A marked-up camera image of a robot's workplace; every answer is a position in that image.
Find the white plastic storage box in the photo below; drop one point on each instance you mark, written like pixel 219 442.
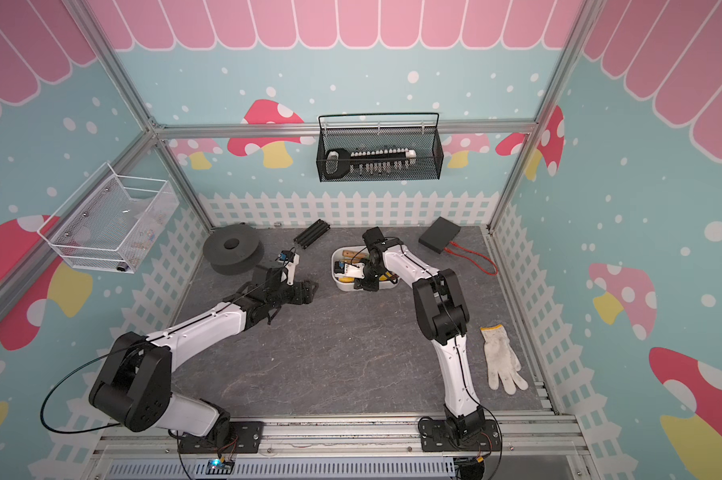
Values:
pixel 388 281

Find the small green circuit board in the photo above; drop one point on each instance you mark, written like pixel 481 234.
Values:
pixel 219 467

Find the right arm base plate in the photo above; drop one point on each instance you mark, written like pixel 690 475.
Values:
pixel 442 435

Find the dark grey foam roll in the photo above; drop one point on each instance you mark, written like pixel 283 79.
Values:
pixel 234 249

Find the light green shovel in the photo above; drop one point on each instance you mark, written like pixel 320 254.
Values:
pixel 353 257

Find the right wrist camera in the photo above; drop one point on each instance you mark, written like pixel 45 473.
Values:
pixel 374 240

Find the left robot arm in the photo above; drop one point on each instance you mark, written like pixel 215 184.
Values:
pixel 134 384

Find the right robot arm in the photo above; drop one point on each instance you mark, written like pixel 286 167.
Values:
pixel 442 316

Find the black socket bit holder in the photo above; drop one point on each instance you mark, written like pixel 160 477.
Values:
pixel 340 163

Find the black flat box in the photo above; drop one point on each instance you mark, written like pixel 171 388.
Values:
pixel 439 235

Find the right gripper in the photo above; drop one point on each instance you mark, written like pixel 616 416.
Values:
pixel 362 284

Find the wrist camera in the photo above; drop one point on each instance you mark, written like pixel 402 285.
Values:
pixel 374 240
pixel 289 260

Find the black mesh wall basket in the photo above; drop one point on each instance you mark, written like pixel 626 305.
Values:
pixel 379 147

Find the white work glove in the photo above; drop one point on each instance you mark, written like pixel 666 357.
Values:
pixel 503 364

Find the white wire wall basket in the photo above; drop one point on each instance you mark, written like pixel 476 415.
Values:
pixel 111 222

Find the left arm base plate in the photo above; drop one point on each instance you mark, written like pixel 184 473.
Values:
pixel 237 437

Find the grey slotted cable duct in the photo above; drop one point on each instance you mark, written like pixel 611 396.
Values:
pixel 290 468

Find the black ribbed bar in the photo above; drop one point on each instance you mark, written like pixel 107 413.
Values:
pixel 311 234

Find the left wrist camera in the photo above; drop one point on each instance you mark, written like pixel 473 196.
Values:
pixel 289 260

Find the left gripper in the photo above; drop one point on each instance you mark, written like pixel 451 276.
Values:
pixel 303 294

